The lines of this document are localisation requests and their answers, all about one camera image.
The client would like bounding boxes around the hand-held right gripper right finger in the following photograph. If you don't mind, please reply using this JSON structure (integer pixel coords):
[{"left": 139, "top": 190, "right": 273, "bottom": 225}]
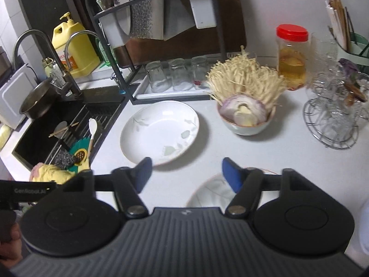
[{"left": 221, "top": 157, "right": 318, "bottom": 218}]

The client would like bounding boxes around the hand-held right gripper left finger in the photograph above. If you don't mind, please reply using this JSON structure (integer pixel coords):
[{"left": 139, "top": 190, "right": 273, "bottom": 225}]
[{"left": 62, "top": 157, "right": 153, "bottom": 218}]

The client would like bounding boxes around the white brown-rimmed leaf-print plate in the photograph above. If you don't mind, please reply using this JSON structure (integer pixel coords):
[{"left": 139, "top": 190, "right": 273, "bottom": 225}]
[{"left": 186, "top": 167, "right": 284, "bottom": 208}]

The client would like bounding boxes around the large white leaf-print plate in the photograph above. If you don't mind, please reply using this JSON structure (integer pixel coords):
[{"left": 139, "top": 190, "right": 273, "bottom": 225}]
[{"left": 120, "top": 101, "right": 200, "bottom": 167}]

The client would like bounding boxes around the person's left hand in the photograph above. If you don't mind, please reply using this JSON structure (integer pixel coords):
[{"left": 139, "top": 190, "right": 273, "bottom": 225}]
[{"left": 0, "top": 224, "right": 24, "bottom": 269}]

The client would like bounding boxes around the yellow dish cloth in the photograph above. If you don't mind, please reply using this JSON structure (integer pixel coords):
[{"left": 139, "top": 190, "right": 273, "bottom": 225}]
[{"left": 31, "top": 163, "right": 76, "bottom": 184}]

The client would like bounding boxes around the white bowl with vegetables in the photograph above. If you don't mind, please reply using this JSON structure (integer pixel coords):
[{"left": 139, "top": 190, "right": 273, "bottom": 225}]
[{"left": 217, "top": 104, "right": 276, "bottom": 136}]

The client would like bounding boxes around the grey scouring pad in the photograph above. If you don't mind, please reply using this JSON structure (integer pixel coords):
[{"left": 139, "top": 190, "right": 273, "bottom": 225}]
[{"left": 54, "top": 149, "right": 76, "bottom": 168}]

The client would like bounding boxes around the black kitchen sink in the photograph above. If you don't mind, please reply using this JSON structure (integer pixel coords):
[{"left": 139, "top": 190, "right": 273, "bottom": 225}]
[{"left": 12, "top": 83, "right": 140, "bottom": 171}]

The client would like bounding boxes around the white silicone spatula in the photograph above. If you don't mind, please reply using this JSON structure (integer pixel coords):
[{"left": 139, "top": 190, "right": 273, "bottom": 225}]
[{"left": 87, "top": 118, "right": 98, "bottom": 151}]

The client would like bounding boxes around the halved red onion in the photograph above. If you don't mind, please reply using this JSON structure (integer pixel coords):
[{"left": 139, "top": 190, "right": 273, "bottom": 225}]
[{"left": 220, "top": 94, "right": 267, "bottom": 126}]

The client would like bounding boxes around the green yellow sunflower cloth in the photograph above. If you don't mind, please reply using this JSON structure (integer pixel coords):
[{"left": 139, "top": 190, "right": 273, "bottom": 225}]
[{"left": 67, "top": 138, "right": 91, "bottom": 168}]

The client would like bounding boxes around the white drip tray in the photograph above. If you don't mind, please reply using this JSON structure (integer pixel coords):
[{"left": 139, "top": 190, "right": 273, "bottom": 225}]
[{"left": 135, "top": 59, "right": 215, "bottom": 101}]

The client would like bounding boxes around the steel pot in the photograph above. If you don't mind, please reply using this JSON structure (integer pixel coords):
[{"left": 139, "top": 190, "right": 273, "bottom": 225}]
[{"left": 19, "top": 78, "right": 59, "bottom": 120}]

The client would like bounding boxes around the white plastic board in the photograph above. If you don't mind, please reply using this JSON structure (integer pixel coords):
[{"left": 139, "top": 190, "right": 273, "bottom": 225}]
[{"left": 0, "top": 63, "right": 39, "bottom": 130}]

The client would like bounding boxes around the clear glass tumbler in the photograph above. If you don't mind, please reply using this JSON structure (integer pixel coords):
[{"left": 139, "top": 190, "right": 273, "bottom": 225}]
[
  {"left": 168, "top": 58, "right": 193, "bottom": 91},
  {"left": 145, "top": 60, "right": 170, "bottom": 93},
  {"left": 191, "top": 55, "right": 210, "bottom": 90}
]

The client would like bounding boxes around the enoki mushroom bunch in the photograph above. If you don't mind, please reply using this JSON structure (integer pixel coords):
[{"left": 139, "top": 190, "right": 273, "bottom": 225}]
[{"left": 206, "top": 45, "right": 286, "bottom": 114}]

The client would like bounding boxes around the green glass bottle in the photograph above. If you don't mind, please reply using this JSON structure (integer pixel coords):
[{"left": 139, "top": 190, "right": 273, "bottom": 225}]
[{"left": 98, "top": 38, "right": 118, "bottom": 66}]

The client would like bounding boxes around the red-lidded clear plastic jar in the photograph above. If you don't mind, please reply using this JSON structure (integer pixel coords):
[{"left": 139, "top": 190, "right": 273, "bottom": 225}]
[{"left": 276, "top": 24, "right": 309, "bottom": 91}]

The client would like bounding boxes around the yellow detergent pump bottle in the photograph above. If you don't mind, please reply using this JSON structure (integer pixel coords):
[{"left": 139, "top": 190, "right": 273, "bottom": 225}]
[{"left": 51, "top": 12, "right": 101, "bottom": 78}]

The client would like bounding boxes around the white cutlery caddy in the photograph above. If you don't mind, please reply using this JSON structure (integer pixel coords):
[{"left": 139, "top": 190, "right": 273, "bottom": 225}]
[{"left": 96, "top": 7, "right": 132, "bottom": 49}]

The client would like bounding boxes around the short steel faucet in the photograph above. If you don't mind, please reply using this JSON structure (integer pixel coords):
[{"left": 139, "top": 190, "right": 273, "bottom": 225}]
[{"left": 64, "top": 31, "right": 100, "bottom": 72}]

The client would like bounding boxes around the purple brown utensil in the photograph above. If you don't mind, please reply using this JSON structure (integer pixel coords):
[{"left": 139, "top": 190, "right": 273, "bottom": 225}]
[{"left": 338, "top": 58, "right": 369, "bottom": 103}]

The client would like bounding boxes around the brown wooden cutting board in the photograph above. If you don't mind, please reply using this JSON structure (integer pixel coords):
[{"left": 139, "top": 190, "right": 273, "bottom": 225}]
[{"left": 117, "top": 0, "right": 247, "bottom": 67}]

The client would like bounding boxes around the tall steel faucet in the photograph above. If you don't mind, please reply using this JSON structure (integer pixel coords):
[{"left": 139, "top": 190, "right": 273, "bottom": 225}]
[{"left": 12, "top": 29, "right": 83, "bottom": 99}]

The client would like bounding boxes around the black metal dish rack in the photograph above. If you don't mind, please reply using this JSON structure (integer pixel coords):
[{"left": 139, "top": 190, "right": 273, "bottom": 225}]
[{"left": 85, "top": 0, "right": 229, "bottom": 105}]

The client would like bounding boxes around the patterned steel cleaver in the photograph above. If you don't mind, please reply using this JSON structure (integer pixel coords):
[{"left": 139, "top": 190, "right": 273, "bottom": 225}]
[{"left": 126, "top": 0, "right": 165, "bottom": 40}]

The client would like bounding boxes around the white utensil caddy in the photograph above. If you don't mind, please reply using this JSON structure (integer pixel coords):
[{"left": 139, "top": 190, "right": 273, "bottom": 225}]
[{"left": 187, "top": 0, "right": 217, "bottom": 30}]

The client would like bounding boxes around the pale green chopstick holder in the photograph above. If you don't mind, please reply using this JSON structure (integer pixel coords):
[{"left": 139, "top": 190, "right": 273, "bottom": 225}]
[{"left": 335, "top": 33, "right": 369, "bottom": 74}]

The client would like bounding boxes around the round wire cup rack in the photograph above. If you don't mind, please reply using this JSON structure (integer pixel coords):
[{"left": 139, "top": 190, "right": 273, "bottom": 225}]
[{"left": 302, "top": 96, "right": 360, "bottom": 150}]

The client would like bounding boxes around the wire rack of glass cups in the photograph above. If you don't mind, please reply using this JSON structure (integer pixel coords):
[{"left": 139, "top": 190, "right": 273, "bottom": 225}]
[{"left": 306, "top": 33, "right": 369, "bottom": 127}]

